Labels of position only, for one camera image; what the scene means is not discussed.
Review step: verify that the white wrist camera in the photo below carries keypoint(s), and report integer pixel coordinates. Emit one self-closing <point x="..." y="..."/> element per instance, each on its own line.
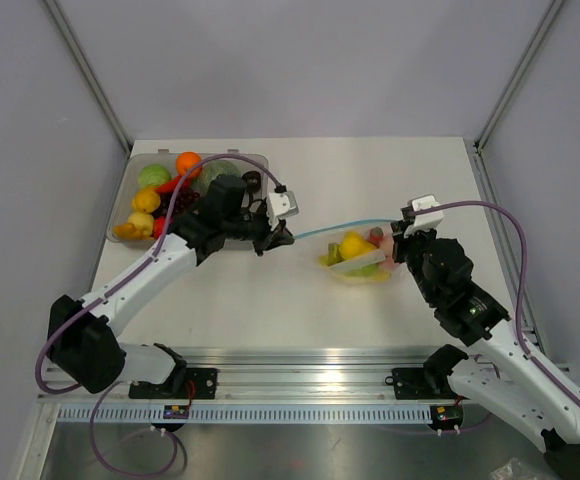
<point x="280" y="206"/>
<point x="420" y="215"/>

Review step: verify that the orange tangerine piece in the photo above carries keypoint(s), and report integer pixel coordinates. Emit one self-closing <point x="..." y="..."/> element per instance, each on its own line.
<point x="127" y="231"/>

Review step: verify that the dark grapes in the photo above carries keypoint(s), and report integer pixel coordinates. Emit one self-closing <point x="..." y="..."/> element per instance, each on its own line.
<point x="184" y="200"/>

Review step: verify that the yellow bell pepper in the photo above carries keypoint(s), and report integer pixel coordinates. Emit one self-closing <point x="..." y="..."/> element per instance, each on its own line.
<point x="354" y="245"/>

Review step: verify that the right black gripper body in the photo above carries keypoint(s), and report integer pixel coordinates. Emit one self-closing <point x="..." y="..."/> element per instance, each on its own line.
<point x="417" y="248"/>

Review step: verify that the white slotted cable duct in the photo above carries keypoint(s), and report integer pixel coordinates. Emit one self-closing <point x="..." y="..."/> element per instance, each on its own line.
<point x="248" y="414"/>

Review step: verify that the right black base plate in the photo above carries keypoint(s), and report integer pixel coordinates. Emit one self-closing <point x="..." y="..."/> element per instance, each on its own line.
<point x="416" y="383"/>

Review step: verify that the aluminium mounting rail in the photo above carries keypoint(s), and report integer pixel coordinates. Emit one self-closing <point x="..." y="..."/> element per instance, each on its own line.
<point x="293" y="376"/>

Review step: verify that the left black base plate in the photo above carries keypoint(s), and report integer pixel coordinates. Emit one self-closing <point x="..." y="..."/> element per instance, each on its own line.
<point x="190" y="384"/>

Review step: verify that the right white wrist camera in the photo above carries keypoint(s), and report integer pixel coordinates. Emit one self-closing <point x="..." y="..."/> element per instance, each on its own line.
<point x="420" y="215"/>

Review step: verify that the yellow pear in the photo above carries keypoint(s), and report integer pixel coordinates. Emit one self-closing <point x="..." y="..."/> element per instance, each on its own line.
<point x="143" y="222"/>

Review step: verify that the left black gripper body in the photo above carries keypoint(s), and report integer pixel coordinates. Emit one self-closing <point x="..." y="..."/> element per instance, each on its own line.
<point x="245" y="225"/>

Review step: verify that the green apple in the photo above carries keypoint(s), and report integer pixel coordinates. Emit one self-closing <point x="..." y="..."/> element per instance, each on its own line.
<point x="367" y="271"/>

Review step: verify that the crumpled plastic bag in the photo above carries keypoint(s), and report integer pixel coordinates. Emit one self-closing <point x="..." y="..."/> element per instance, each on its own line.
<point x="515" y="469"/>

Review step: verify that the green cabbage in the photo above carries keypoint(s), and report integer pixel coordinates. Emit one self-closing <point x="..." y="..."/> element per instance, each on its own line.
<point x="153" y="175"/>

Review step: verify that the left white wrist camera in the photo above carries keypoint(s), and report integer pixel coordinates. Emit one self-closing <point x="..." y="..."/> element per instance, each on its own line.
<point x="280" y="206"/>

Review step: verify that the orange fruit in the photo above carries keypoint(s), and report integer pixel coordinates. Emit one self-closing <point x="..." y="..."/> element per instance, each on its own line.
<point x="188" y="163"/>

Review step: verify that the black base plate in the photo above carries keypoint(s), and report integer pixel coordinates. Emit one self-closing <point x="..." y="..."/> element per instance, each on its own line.
<point x="190" y="384"/>
<point x="416" y="383"/>

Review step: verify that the clear zip top bag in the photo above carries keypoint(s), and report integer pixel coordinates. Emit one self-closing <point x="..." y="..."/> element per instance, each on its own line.
<point x="326" y="240"/>

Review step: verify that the left aluminium frame post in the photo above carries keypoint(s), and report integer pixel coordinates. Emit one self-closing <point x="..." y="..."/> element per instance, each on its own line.
<point x="66" y="32"/>

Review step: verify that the dark avocado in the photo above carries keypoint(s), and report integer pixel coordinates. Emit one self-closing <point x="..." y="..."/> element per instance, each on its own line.
<point x="253" y="180"/>

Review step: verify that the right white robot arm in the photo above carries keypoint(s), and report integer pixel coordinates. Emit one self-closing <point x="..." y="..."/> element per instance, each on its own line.
<point x="495" y="366"/>

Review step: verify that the clear plastic food bin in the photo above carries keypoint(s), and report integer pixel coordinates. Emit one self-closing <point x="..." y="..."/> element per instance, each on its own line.
<point x="129" y="187"/>

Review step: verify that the green melon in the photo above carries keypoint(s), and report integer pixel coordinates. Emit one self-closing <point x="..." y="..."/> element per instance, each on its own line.
<point x="210" y="172"/>

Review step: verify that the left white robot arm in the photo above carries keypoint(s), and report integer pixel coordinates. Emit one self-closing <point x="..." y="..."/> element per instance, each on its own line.
<point x="83" y="333"/>

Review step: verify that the yellow lemon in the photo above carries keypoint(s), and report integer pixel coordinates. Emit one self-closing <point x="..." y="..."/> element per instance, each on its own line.
<point x="146" y="200"/>

